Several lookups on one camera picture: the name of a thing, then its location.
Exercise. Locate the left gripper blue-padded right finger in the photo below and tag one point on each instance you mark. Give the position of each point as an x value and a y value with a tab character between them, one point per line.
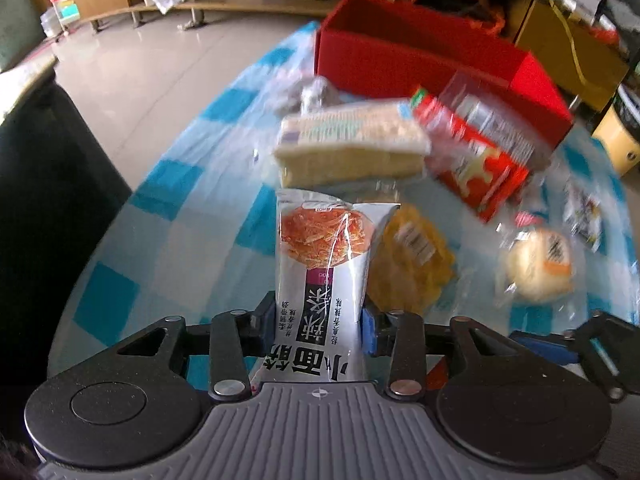
394	346

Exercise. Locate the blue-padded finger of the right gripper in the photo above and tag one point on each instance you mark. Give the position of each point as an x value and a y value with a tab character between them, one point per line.
553	347

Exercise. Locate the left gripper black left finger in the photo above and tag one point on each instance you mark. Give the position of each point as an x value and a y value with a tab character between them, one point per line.
234	336

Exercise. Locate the yellow crispy chips bag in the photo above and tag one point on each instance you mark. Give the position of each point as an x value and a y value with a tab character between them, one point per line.
411	265

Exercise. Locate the round bun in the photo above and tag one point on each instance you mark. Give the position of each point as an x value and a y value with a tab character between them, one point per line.
536	262

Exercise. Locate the white noodle snack packet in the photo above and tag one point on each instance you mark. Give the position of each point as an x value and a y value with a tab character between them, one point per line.
323	250

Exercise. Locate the small white snack packet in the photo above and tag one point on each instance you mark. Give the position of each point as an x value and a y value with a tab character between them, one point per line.
582	214

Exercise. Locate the yellow wafer cracker pack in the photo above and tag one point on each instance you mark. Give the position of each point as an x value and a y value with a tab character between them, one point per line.
351	142

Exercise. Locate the red biscuit snack box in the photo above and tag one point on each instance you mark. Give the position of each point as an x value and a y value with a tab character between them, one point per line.
482	150

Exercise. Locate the silver foil snack packet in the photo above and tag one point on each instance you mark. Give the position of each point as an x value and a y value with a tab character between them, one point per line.
301	95

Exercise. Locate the blue white checkered tablecloth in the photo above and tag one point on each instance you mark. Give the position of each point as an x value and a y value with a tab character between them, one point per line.
197	236

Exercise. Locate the yellow trash bin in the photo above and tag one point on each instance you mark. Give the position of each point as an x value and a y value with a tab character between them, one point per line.
618	130

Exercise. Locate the dark chair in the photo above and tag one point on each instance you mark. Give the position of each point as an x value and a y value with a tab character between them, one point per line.
59	194

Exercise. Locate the red storage box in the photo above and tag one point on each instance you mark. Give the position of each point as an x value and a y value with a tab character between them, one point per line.
382	49

